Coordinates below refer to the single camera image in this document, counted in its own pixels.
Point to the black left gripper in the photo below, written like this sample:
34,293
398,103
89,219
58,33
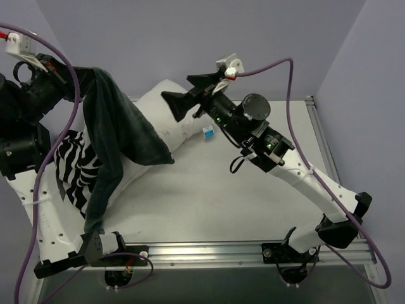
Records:
68,80

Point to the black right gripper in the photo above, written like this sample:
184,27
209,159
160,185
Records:
200,95

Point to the white pillow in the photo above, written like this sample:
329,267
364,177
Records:
174,133

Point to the zebra print pillowcase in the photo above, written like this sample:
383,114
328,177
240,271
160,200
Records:
89,164

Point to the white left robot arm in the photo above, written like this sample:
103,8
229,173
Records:
27,164

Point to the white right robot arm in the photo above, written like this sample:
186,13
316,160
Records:
246,123

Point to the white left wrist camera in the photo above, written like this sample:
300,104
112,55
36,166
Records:
21,47

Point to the aluminium right side rail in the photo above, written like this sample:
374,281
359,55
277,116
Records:
328,160

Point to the aluminium rail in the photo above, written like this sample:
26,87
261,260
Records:
202,255
328,160

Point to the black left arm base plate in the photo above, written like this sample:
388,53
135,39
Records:
128,257

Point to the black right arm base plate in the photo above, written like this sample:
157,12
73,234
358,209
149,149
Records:
273,253

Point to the aluminium front rail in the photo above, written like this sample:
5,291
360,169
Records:
202,255

